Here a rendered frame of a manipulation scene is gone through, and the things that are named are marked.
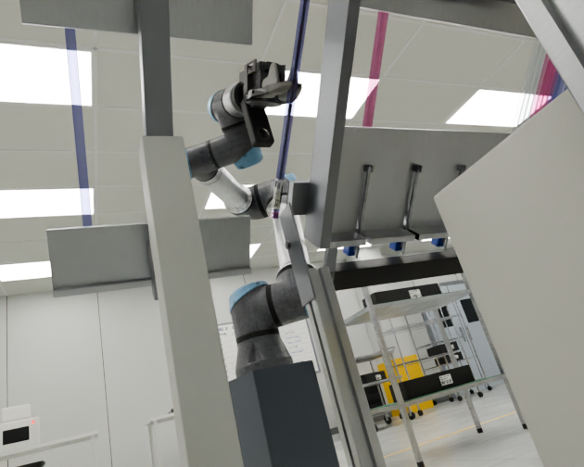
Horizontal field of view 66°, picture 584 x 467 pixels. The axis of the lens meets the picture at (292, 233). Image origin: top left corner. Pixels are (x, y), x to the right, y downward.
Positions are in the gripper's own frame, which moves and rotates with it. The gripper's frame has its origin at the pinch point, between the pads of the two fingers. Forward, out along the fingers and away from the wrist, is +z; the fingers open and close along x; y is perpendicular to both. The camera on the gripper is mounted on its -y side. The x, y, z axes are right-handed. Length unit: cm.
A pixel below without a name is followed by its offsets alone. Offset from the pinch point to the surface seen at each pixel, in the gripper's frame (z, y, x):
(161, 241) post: 15.5, -26.2, -29.1
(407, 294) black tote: -149, -87, 190
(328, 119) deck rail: 15.1, -8.0, -2.6
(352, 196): 10.4, -20.0, 6.5
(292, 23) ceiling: -214, 106, 131
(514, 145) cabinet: 48, -15, -6
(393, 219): 10.3, -24.1, 16.8
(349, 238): 11.4, -27.4, 5.1
